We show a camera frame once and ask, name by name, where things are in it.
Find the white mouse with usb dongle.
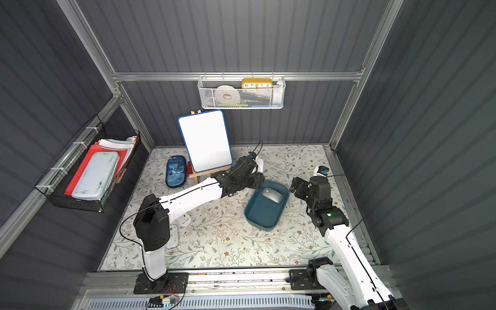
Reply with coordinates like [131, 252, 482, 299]
[165, 224, 180, 249]

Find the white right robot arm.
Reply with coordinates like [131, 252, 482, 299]
[290, 176, 409, 309]

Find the white flat case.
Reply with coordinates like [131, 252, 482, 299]
[71, 151, 120, 201]

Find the red wallet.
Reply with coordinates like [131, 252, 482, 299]
[186, 161, 194, 178]

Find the red folder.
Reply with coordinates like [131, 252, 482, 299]
[64, 144, 129, 197]

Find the white tape roll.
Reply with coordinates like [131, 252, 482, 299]
[214, 85, 240, 105]

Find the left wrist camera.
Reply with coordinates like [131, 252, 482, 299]
[248, 152, 264, 174]

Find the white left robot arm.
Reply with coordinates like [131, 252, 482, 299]
[133, 152, 265, 281]

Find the white board with blue frame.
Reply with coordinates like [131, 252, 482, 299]
[177, 109, 235, 174]

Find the blue pencil case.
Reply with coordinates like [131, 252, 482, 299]
[165, 156, 187, 188]

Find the teal storage box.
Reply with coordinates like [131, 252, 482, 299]
[244, 180, 289, 231]

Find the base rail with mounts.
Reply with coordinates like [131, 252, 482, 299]
[73, 260, 384, 310]

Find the white wire wall basket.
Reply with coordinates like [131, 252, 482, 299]
[198, 76, 286, 110]

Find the black wire side basket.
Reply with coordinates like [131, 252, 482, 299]
[35, 118, 141, 213]

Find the grey white mouse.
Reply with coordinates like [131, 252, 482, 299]
[262, 187, 284, 204]

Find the yellow clock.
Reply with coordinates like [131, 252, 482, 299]
[241, 77, 273, 89]

